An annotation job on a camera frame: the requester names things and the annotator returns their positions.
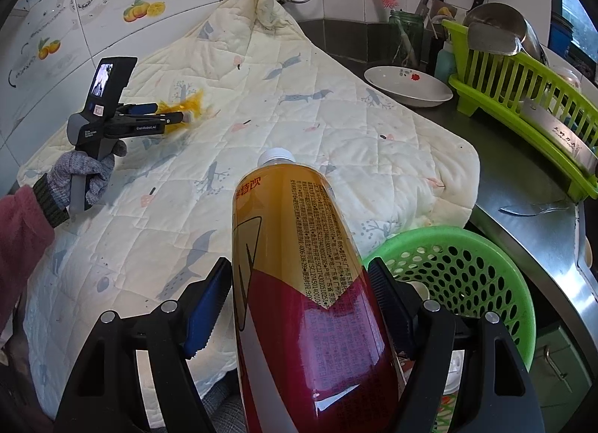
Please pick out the white bowl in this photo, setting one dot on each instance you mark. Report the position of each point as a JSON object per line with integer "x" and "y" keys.
{"x": 397, "y": 87}

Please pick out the red yellow drink bottle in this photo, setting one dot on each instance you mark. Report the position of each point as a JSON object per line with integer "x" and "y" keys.
{"x": 299, "y": 274}

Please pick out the green perforated plastic basket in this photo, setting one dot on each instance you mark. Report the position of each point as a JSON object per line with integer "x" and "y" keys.
{"x": 467, "y": 246}

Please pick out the flat steel utensil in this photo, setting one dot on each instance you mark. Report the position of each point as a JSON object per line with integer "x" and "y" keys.
{"x": 528, "y": 209}

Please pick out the person's left hand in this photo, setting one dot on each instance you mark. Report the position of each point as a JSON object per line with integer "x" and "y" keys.
{"x": 60, "y": 176}

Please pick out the green glass jar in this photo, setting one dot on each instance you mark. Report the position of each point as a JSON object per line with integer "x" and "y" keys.
{"x": 411, "y": 36}

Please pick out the cream quilted mat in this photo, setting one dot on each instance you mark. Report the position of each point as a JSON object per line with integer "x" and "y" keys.
{"x": 280, "y": 110}

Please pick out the green cabinet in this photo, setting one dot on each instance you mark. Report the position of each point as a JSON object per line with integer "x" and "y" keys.
{"x": 560, "y": 377}

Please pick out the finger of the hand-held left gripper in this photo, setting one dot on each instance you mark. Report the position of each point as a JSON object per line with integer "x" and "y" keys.
{"x": 145, "y": 109}
{"x": 173, "y": 118}

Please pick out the yellow transparent wrapper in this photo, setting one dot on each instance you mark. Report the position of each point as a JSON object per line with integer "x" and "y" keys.
{"x": 196, "y": 104}

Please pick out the green dish rack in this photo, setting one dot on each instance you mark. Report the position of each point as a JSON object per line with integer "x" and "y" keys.
{"x": 490, "y": 82}

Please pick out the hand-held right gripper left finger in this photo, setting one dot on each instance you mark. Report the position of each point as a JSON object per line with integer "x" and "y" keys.
{"x": 205, "y": 316}

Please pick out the person's left forearm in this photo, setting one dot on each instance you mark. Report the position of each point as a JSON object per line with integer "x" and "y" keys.
{"x": 23, "y": 237}

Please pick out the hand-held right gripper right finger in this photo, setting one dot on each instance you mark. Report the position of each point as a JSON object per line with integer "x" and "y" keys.
{"x": 392, "y": 307}

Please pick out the teal bottle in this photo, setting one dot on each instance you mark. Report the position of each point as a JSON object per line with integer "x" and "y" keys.
{"x": 444, "y": 61}

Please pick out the person's right hand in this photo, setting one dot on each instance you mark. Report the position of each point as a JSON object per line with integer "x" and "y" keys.
{"x": 224, "y": 409}

